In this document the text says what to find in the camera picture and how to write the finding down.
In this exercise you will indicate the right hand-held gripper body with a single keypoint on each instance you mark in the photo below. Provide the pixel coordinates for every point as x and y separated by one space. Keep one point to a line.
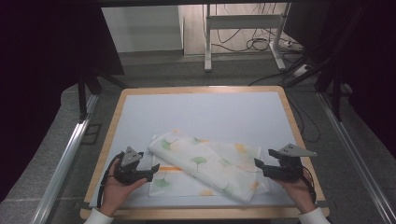
286 172

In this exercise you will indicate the aluminium floor rail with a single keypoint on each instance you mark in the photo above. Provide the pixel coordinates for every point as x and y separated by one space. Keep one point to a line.
63 161
355 152

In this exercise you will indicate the black floor plate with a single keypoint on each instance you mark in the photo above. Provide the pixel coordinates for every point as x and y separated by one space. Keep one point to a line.
91 133

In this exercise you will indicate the dark curtain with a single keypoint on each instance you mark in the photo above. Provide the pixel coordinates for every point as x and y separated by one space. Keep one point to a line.
46 77
373 68

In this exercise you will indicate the white cabinet panel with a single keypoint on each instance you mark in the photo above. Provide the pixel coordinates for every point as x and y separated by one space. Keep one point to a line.
141 28

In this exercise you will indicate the person's right hand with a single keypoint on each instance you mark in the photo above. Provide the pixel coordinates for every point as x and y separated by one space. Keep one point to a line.
300 194

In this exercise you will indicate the pale blue table mat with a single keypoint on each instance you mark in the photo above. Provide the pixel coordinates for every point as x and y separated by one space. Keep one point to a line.
202 115

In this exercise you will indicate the black metal stand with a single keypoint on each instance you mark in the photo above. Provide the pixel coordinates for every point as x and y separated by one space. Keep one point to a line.
336 90
82 93

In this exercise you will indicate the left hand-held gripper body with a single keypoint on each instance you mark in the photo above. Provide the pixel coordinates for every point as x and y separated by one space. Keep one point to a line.
127 174

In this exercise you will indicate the white power strip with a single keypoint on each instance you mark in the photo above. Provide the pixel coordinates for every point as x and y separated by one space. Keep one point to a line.
301 70

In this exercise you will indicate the person's left hand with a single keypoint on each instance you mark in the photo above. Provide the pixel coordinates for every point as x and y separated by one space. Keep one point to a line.
115 196

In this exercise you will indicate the white leaf-print cloth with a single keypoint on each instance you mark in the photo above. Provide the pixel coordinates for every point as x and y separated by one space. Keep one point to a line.
205 165

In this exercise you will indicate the white metal desk frame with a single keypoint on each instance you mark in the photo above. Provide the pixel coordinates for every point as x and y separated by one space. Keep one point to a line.
243 21

